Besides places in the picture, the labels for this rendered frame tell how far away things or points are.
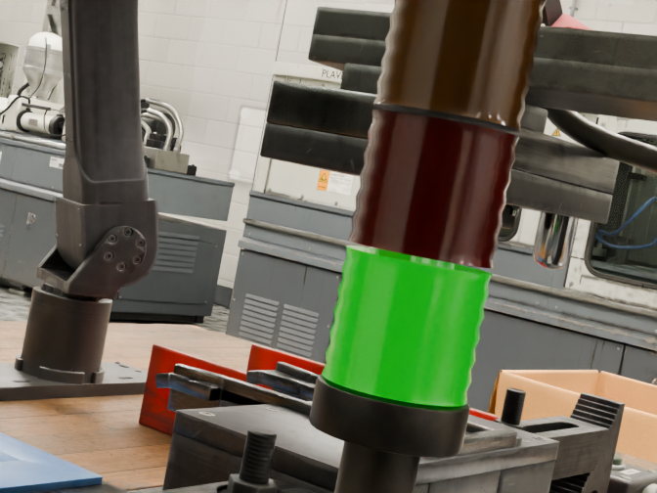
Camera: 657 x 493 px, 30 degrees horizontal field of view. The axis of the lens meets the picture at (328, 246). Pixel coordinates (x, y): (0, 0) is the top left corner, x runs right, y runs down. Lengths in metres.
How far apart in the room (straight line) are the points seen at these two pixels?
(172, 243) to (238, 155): 1.91
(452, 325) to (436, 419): 0.02
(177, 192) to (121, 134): 6.81
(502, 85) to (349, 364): 0.08
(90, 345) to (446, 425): 0.69
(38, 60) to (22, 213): 1.16
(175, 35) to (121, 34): 9.29
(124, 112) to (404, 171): 0.68
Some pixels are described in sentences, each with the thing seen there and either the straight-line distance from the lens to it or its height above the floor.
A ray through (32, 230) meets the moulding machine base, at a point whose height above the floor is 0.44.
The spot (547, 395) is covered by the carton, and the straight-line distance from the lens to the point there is 2.98.
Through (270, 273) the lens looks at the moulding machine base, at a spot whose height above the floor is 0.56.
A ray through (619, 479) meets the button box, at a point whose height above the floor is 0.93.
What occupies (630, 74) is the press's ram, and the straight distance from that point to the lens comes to 0.52.
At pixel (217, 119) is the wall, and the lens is 9.75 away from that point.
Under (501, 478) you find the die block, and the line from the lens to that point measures 0.63.
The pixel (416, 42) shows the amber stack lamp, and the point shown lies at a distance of 0.30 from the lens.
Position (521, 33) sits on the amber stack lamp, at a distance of 0.30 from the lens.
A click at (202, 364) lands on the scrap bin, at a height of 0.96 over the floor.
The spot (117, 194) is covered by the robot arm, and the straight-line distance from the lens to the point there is 0.96.
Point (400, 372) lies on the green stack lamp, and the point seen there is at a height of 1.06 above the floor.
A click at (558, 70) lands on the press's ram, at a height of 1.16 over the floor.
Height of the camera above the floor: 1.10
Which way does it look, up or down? 3 degrees down
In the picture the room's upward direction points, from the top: 11 degrees clockwise
